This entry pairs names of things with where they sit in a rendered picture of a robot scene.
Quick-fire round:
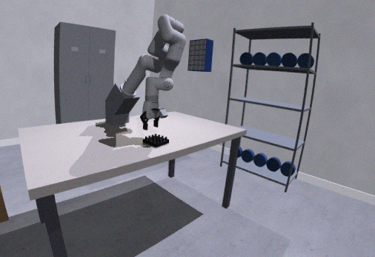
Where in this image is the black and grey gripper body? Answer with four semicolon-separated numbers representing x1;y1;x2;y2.
142;101;159;119

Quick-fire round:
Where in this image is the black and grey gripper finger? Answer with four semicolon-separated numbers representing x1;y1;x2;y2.
140;111;149;130
153;117;160;127

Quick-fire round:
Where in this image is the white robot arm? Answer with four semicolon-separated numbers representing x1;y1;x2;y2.
120;14;186;101

